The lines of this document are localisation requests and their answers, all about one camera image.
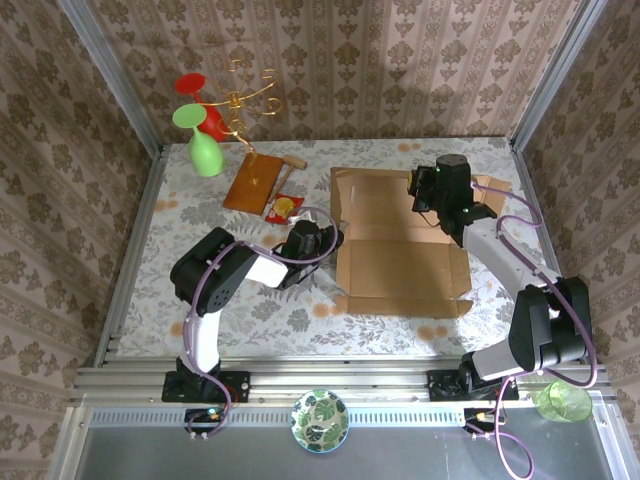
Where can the brown cardboard box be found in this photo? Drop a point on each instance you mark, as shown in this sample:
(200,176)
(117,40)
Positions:
(395,265)

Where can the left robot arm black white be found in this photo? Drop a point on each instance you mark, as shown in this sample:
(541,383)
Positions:
(210,280)

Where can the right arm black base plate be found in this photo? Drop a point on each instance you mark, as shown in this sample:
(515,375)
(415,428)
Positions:
(442,385)

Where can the green plastic wine glass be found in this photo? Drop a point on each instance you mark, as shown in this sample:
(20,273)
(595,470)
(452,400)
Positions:
(202,147)

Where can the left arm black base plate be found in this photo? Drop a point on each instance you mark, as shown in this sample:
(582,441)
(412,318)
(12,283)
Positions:
(235,385)

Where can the leaf pattern bowl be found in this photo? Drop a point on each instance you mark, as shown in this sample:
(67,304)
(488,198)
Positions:
(320,422)

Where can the right black connector board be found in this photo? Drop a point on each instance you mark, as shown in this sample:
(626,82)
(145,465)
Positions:
(480,419)

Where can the aluminium frame rail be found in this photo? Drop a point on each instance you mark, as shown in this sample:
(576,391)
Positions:
(350,380)

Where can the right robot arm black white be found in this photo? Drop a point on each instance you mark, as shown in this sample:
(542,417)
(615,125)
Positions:
(550,325)

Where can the red snack packet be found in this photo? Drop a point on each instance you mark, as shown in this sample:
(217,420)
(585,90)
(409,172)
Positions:
(285,206)

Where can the left black connector board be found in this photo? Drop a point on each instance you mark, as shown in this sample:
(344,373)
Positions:
(200,417)

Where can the small wooden mallet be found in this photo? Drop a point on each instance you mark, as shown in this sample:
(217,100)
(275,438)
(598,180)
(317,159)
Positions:
(295,162)

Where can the green transparent plastic cup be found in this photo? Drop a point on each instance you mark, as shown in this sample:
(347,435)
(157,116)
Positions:
(565,402)

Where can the aluminium frame post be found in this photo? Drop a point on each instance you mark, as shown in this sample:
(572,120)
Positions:
(555,75)
(115,75)

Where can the floral tablecloth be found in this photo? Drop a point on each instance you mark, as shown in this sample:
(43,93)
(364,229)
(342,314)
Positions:
(250,320)

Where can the black connector board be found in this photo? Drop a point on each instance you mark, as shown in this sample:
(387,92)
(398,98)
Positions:
(480,419)
(200,417)

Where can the red plastic wine glass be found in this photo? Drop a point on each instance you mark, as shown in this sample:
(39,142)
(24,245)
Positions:
(212,120)

